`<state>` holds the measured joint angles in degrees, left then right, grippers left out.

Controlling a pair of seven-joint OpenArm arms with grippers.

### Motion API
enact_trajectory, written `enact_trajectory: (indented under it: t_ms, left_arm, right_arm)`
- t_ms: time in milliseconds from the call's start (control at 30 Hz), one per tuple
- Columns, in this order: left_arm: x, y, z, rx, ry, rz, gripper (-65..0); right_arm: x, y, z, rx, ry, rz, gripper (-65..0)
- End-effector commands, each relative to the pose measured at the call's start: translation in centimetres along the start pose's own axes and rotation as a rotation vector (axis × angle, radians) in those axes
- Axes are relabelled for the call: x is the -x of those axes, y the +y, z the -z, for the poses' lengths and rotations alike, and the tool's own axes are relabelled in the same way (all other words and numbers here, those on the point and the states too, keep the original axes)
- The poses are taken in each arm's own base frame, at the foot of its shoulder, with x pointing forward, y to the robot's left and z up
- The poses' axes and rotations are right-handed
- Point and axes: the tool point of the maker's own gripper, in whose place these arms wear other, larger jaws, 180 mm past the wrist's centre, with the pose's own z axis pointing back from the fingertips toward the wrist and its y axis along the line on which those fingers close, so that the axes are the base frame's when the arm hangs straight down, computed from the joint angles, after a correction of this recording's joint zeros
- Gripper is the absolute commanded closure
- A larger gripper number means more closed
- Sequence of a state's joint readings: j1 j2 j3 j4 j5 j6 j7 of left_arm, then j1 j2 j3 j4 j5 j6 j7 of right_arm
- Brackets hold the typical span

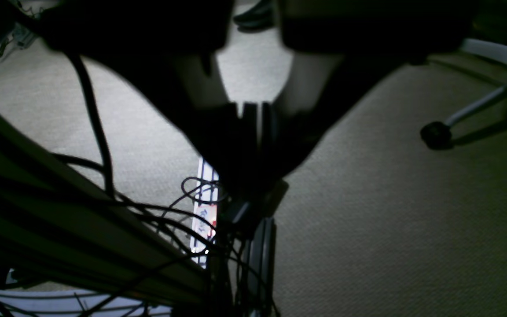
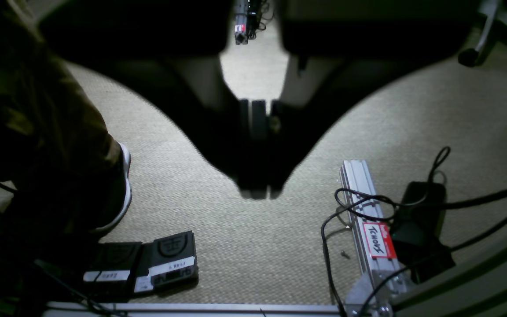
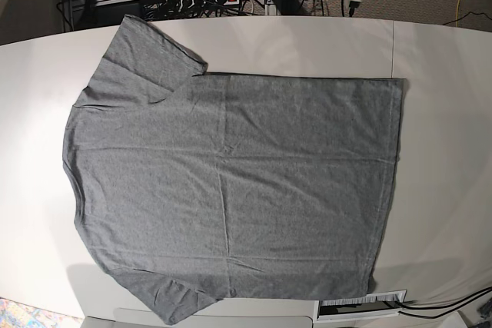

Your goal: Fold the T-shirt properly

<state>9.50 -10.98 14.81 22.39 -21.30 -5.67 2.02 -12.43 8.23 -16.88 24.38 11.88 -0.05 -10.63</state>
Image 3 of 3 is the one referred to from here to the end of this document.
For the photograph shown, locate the table cable grommet box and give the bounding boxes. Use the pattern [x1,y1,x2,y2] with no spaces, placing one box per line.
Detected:
[313,290,407,323]

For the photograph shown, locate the black cables at table edge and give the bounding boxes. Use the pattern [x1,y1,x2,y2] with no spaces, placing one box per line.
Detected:
[397,287,492,320]

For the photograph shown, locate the white power strip red switch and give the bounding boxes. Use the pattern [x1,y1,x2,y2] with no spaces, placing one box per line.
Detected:
[181,0,240,9]

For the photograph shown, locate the grey T-shirt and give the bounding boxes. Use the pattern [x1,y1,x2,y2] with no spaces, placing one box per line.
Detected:
[62,15,404,325]

